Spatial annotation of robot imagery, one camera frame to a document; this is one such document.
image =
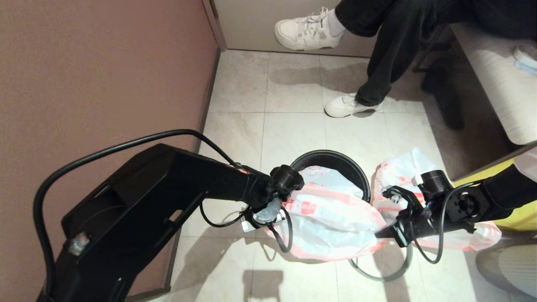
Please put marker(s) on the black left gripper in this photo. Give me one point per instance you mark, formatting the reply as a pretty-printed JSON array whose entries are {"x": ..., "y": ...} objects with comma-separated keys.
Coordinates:
[{"x": 268, "y": 216}]

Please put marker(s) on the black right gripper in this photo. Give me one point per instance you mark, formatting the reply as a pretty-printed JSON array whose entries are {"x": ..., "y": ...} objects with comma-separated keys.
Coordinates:
[{"x": 409, "y": 228}]

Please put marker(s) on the white red plastic bag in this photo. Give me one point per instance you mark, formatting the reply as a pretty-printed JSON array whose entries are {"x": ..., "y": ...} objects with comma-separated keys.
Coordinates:
[{"x": 335, "y": 222}]

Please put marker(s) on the used white pink-rimmed trash bag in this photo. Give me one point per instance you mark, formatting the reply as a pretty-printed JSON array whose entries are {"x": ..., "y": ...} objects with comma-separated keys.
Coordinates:
[{"x": 398, "y": 176}]

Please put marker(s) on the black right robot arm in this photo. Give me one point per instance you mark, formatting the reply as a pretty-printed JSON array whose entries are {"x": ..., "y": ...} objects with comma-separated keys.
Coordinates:
[{"x": 482, "y": 201}]

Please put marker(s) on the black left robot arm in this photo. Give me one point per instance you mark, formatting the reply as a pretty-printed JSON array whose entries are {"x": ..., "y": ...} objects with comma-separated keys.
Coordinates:
[{"x": 147, "y": 209}]

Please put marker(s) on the black round trash bin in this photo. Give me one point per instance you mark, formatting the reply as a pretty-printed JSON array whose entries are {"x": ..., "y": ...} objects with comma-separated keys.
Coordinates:
[{"x": 335, "y": 158}]

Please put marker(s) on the yellow plastic bag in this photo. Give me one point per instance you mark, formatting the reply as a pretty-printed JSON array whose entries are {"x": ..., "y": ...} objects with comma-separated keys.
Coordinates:
[{"x": 520, "y": 218}]

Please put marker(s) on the grey ribbed rounded object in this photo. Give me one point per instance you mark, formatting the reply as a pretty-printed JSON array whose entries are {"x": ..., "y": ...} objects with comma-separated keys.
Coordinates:
[{"x": 512, "y": 268}]

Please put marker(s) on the plain white sneaker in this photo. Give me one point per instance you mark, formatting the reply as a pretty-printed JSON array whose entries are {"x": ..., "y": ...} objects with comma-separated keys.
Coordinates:
[{"x": 344, "y": 108}]

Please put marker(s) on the black bench leg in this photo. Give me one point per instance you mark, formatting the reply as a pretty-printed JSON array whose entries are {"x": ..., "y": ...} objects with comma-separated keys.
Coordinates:
[{"x": 444, "y": 96}]

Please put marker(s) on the beige upholstered bench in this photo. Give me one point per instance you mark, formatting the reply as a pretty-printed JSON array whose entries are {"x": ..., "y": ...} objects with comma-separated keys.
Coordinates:
[{"x": 503, "y": 92}]

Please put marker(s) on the white sneaker with grey laces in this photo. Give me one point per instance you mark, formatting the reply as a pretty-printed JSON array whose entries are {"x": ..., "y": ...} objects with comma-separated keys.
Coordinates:
[{"x": 308, "y": 35}]

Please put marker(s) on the black trousers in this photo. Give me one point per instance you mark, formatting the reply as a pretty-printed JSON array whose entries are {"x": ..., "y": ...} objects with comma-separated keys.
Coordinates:
[{"x": 398, "y": 33}]

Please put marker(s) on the white sock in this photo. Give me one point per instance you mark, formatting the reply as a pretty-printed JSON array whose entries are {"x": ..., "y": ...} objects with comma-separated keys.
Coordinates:
[{"x": 335, "y": 24}]

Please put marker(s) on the white round object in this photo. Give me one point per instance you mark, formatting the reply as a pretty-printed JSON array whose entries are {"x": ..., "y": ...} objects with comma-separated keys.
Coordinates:
[{"x": 526, "y": 53}]

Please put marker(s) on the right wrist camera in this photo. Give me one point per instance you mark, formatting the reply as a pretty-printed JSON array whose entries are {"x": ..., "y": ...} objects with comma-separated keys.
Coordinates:
[{"x": 398, "y": 197}]

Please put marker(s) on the grey-brown door frame post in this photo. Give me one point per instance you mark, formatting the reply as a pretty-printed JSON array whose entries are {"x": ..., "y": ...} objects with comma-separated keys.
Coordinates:
[{"x": 215, "y": 25}]

